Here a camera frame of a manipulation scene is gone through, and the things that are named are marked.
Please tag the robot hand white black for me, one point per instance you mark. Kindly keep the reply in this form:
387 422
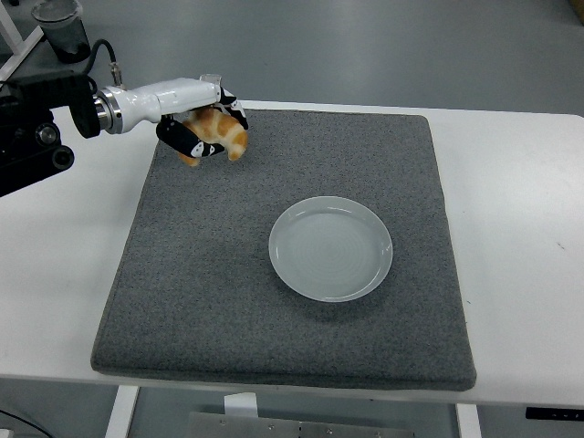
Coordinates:
178 98

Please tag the small metal floor plate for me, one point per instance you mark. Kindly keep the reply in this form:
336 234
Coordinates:
211 76

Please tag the round pale grey plate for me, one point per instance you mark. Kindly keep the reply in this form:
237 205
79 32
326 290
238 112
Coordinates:
328 251

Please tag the croissant bread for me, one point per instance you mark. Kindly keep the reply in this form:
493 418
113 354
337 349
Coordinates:
221 128

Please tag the white furniture frame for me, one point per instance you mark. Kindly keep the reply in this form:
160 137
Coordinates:
13 45

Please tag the grey metal plate with screws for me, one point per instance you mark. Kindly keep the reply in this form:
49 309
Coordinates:
296 429

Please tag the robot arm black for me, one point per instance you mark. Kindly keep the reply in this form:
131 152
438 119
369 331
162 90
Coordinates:
27 137

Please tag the white table leg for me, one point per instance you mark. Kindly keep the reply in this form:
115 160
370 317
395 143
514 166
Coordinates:
468 422
121 413

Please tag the grey felt mat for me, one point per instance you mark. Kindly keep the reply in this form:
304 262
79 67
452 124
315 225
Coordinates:
228 310

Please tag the grey round bin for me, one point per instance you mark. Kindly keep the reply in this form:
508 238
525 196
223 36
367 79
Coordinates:
64 36

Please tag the black table control panel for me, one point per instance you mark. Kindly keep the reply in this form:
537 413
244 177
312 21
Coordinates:
554 413

